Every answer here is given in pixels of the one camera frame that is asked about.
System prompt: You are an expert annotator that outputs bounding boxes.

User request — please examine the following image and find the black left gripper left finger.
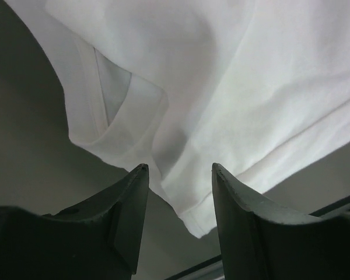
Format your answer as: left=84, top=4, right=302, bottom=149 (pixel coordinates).
left=0, top=164, right=149, bottom=279

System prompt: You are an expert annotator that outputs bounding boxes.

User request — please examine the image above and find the white t-shirt with red print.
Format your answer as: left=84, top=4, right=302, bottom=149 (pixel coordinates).
left=8, top=1, right=350, bottom=238

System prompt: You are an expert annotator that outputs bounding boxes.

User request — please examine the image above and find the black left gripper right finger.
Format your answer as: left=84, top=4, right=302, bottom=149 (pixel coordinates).
left=212, top=163, right=350, bottom=279

